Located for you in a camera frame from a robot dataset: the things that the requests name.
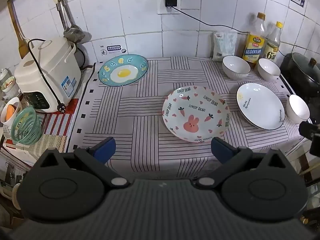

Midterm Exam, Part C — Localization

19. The black wok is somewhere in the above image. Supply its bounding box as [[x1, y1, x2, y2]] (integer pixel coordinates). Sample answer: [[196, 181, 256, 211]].
[[279, 52, 320, 101]]

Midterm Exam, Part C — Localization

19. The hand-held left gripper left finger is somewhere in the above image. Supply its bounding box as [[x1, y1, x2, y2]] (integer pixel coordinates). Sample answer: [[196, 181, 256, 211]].
[[33, 136, 128, 188]]

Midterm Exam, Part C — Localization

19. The white rice cooker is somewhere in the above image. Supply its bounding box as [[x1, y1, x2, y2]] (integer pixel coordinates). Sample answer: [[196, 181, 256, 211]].
[[14, 37, 82, 113]]

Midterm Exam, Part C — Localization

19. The black rice cooker power cord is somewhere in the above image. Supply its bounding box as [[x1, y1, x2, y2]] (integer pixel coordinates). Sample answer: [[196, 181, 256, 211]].
[[27, 38, 67, 112]]

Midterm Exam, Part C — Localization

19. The woven straw mat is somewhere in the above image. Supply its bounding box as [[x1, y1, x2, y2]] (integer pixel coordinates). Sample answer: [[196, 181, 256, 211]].
[[24, 134, 68, 161]]

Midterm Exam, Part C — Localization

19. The white wall sticker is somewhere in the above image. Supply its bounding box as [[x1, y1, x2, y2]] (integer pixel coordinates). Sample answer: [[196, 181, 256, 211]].
[[99, 44, 128, 56]]

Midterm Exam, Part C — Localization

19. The black adapter cable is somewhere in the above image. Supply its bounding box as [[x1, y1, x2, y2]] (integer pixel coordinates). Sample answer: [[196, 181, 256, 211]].
[[172, 5, 252, 34]]

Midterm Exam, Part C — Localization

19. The large white bowl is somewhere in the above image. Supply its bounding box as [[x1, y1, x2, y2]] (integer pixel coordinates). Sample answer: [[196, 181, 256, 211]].
[[222, 55, 251, 81]]

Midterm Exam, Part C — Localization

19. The white plate with black rim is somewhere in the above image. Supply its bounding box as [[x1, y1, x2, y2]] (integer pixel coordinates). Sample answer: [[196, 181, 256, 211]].
[[236, 83, 285, 131]]

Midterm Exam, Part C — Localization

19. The yellow cooking oil bottle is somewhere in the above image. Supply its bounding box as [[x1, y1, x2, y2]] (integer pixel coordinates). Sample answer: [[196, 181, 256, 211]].
[[242, 12, 266, 68]]

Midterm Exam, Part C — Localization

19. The white wall socket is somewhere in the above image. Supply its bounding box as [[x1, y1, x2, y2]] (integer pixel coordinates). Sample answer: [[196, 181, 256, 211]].
[[156, 0, 182, 15]]

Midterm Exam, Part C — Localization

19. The dark wok lid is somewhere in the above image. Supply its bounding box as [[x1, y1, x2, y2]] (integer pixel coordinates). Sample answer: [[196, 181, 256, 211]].
[[291, 52, 320, 82]]

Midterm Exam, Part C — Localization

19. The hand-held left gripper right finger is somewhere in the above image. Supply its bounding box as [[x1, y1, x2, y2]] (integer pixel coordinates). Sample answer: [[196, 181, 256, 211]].
[[196, 136, 292, 189]]

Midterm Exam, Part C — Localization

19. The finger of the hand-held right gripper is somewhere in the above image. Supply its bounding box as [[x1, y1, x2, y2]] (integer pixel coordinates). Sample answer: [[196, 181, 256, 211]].
[[309, 133, 320, 157], [299, 121, 320, 141]]

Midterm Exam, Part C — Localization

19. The green plastic colander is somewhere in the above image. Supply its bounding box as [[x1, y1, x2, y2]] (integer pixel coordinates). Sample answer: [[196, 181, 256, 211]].
[[11, 105, 43, 145]]

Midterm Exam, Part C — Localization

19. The white bowl with black rim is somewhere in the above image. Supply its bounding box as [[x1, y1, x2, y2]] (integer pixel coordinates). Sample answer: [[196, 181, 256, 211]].
[[285, 94, 310, 124]]

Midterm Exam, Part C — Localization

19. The white cup with orange item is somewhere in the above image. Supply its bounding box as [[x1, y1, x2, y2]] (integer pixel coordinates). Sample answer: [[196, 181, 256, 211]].
[[0, 97, 22, 138]]

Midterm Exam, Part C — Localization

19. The pink bunny print plate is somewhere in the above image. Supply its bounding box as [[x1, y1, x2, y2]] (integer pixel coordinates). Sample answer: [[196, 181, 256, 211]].
[[162, 86, 231, 144]]

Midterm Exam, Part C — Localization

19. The small white bowl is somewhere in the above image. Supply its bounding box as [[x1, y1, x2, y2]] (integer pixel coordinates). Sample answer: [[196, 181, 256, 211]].
[[257, 58, 281, 81]]

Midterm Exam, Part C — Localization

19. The red striped cloth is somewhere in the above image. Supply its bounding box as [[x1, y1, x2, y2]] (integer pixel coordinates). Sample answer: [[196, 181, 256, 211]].
[[0, 64, 97, 155]]

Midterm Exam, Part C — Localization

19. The teal fried egg plate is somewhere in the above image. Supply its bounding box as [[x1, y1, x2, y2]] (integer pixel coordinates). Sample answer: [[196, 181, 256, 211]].
[[98, 54, 149, 87]]

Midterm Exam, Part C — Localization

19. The wooden spatula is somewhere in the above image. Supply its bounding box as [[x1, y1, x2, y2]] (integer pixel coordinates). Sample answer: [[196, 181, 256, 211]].
[[7, 0, 31, 58]]

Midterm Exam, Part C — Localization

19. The metal ladle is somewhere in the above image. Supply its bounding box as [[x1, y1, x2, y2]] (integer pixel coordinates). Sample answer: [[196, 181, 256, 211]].
[[53, 0, 86, 42]]

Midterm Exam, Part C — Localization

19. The striped white tablecloth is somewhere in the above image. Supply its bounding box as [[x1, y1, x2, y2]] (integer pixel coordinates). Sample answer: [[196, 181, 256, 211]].
[[66, 56, 308, 180]]

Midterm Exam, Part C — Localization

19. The white seasoning bag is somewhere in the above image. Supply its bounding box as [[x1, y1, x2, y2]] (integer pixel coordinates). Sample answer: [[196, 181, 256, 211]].
[[212, 31, 238, 62]]

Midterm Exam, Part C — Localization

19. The clear vinegar bottle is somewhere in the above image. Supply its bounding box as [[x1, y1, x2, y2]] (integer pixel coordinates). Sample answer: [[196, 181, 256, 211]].
[[263, 21, 284, 63]]

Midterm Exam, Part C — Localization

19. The small decorated ceramic jar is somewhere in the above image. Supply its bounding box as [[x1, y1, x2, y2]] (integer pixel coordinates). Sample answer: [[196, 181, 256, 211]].
[[0, 68, 17, 93]]

